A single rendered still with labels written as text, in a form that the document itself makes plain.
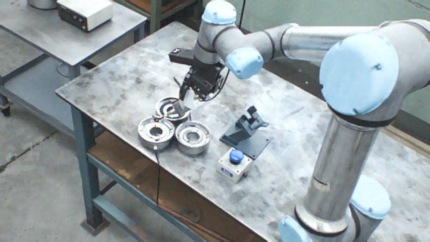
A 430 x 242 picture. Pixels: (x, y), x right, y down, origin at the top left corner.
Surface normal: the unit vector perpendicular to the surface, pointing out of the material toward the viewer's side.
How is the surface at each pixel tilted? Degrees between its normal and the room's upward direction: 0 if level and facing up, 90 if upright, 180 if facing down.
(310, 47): 86
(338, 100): 83
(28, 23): 0
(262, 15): 90
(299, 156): 0
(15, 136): 0
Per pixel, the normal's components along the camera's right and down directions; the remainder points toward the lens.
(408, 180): 0.14, -0.69
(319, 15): -0.59, 0.52
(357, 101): -0.83, 0.20
